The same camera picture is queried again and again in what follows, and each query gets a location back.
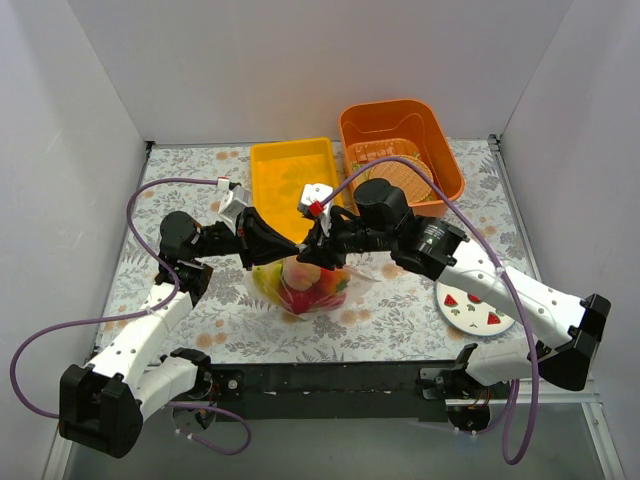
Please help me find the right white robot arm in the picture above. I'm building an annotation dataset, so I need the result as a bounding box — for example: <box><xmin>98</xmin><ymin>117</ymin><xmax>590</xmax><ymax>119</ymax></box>
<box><xmin>298</xmin><ymin>179</ymin><xmax>611</xmax><ymax>398</ymax></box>

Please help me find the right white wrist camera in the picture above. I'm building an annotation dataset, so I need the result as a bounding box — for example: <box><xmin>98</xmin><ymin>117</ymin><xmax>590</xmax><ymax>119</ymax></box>
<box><xmin>297</xmin><ymin>183</ymin><xmax>333</xmax><ymax>220</ymax></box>

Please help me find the floral tablecloth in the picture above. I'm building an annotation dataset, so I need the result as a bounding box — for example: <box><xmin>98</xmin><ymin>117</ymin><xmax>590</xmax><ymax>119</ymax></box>
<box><xmin>94</xmin><ymin>138</ymin><xmax>556</xmax><ymax>365</ymax></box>

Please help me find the white watermelon print plate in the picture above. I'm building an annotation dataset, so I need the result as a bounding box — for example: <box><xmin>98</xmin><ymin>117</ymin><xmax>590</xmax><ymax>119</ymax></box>
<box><xmin>434</xmin><ymin>282</ymin><xmax>516</xmax><ymax>337</ymax></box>

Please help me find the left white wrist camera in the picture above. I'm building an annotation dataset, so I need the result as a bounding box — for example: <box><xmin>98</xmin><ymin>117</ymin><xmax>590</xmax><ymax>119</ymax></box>
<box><xmin>218</xmin><ymin>185</ymin><xmax>251</xmax><ymax>231</ymax></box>

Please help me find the green woven mat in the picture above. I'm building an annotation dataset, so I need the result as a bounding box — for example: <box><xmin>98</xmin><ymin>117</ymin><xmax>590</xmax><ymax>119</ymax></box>
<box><xmin>346</xmin><ymin>138</ymin><xmax>436</xmax><ymax>202</ymax></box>

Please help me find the fake peach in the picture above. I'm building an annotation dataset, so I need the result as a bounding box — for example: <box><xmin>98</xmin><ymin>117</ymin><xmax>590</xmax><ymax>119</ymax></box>
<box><xmin>282</xmin><ymin>263</ymin><xmax>322</xmax><ymax>291</ymax></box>

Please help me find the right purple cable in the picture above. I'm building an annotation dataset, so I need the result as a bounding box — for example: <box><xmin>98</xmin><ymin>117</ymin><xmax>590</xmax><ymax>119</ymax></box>
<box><xmin>319</xmin><ymin>157</ymin><xmax>541</xmax><ymax>465</ymax></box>

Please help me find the clear zip top bag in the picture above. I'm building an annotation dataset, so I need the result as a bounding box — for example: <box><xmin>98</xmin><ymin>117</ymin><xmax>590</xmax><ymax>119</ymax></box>
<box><xmin>246</xmin><ymin>256</ymin><xmax>376</xmax><ymax>318</ymax></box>

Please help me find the round woven bamboo coaster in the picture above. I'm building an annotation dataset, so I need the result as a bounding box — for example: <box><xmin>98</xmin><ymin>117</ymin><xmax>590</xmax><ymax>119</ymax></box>
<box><xmin>367</xmin><ymin>155</ymin><xmax>434</xmax><ymax>204</ymax></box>

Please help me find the yellow plastic tray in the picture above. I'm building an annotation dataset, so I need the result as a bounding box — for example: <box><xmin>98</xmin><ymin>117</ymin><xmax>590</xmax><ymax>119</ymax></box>
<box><xmin>250</xmin><ymin>137</ymin><xmax>339</xmax><ymax>243</ymax></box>

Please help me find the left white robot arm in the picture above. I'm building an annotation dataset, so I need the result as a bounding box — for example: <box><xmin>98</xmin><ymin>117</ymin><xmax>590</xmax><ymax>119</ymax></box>
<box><xmin>59</xmin><ymin>207</ymin><xmax>298</xmax><ymax>458</ymax></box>

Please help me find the orange plastic bin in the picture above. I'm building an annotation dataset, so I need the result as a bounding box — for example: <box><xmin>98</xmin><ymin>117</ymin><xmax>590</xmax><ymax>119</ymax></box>
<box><xmin>339</xmin><ymin>99</ymin><xmax>465</xmax><ymax>201</ymax></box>

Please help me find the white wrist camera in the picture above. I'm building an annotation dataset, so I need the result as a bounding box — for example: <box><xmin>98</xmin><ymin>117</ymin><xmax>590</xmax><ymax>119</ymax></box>
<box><xmin>218</xmin><ymin>185</ymin><xmax>251</xmax><ymax>231</ymax></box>
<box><xmin>297</xmin><ymin>183</ymin><xmax>333</xmax><ymax>220</ymax></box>

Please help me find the yellow green fake lemon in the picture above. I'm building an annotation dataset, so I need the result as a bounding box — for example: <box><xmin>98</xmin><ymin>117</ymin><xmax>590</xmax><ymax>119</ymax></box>
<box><xmin>252</xmin><ymin>263</ymin><xmax>282</xmax><ymax>295</ymax></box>

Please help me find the orange fake bell pepper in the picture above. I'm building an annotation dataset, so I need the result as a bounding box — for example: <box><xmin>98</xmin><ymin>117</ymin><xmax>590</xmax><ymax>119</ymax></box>
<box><xmin>315</xmin><ymin>269</ymin><xmax>351</xmax><ymax>297</ymax></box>

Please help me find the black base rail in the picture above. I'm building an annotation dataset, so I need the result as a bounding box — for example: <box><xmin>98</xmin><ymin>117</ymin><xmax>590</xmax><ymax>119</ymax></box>
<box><xmin>154</xmin><ymin>360</ymin><xmax>496</xmax><ymax>424</ymax></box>

